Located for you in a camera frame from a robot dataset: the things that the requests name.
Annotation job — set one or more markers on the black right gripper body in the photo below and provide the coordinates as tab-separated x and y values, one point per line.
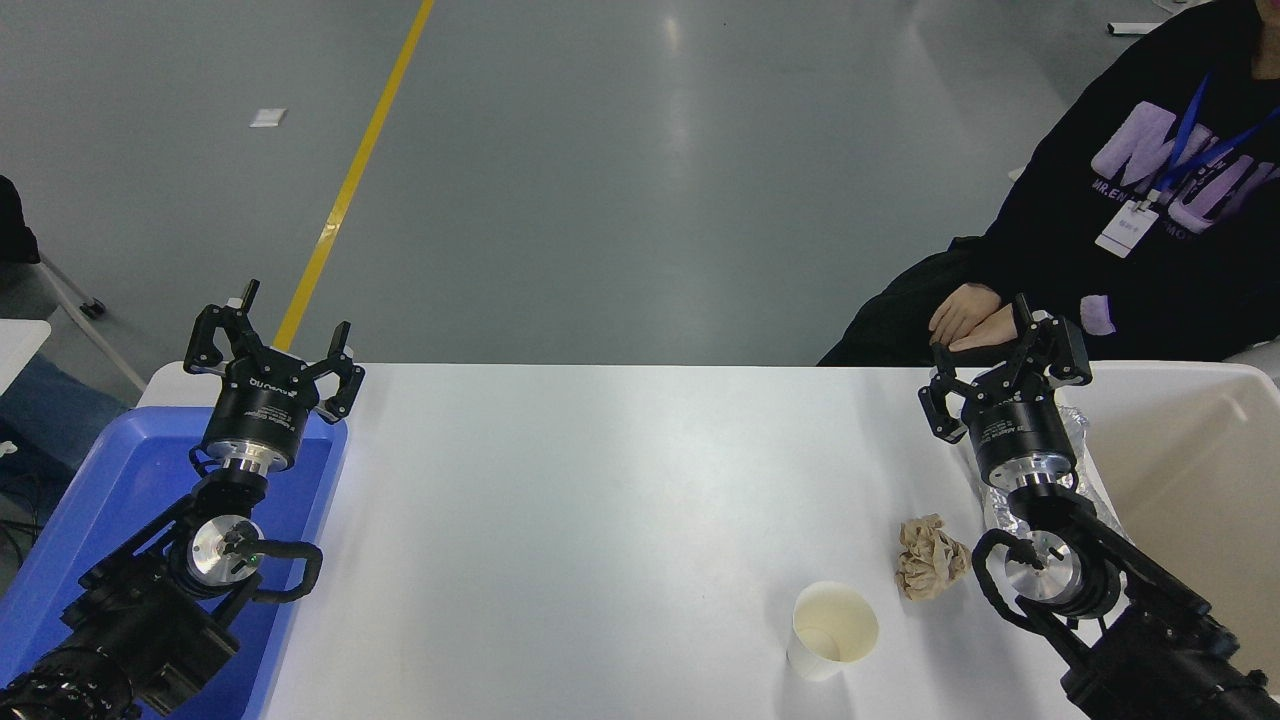
1020	425

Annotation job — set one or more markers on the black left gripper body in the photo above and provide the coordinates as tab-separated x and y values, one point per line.
262	405

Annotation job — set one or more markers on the white paper cup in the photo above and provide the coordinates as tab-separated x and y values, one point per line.
835	625

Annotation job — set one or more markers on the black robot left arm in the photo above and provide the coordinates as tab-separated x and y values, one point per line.
150	620

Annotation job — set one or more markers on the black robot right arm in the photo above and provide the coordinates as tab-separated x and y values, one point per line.
1150	650

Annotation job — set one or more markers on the person's hand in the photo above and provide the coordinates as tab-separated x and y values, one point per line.
965	310
995	335

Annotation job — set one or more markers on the crumpled silver foil tray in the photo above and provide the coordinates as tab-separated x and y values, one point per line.
1082	430

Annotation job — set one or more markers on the blue plastic tray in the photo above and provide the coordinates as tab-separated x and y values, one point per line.
130	470

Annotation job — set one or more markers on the crumpled tan paper ball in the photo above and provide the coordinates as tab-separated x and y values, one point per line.
930	560

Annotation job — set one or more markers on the seated person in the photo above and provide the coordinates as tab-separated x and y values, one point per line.
1200	280

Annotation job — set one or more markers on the large pale plastic bin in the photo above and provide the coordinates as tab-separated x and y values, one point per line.
1190	470

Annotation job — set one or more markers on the white side table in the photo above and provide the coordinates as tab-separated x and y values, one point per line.
18	345

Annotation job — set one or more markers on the white paper scrap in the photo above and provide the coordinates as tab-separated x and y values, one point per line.
268	117

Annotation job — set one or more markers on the black fabric item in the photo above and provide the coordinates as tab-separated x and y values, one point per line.
15	225

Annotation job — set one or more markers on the grey metal frame leg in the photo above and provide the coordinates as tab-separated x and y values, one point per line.
90	320

